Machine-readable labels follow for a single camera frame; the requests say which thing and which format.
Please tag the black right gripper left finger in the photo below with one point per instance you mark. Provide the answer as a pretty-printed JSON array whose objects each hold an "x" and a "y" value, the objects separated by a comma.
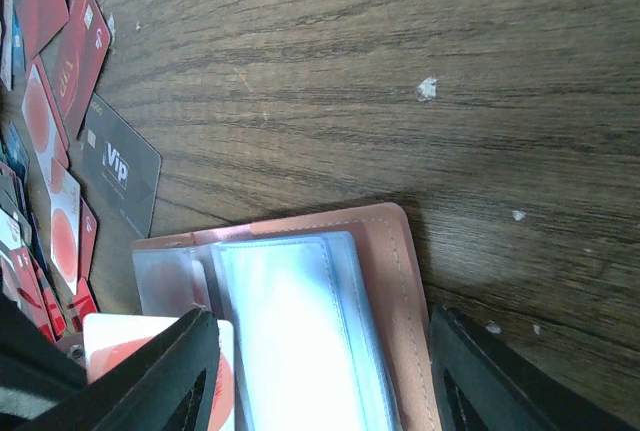
[{"x": 167, "y": 384}]

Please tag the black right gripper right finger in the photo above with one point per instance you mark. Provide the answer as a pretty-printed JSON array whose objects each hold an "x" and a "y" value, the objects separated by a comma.
[{"x": 480, "y": 383}]

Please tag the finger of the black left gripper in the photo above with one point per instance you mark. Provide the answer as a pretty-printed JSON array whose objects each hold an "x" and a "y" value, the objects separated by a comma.
[{"x": 35, "y": 375}]

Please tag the white card red circles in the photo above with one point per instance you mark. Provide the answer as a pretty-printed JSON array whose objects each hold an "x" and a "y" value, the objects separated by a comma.
[{"x": 158, "y": 373}]

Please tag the black card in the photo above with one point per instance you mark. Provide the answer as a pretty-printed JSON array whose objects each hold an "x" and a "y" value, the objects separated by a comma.
[{"x": 121, "y": 164}]

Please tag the pile of red cards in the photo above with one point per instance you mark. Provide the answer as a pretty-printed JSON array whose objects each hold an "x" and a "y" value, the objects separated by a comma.
[{"x": 73, "y": 227}]

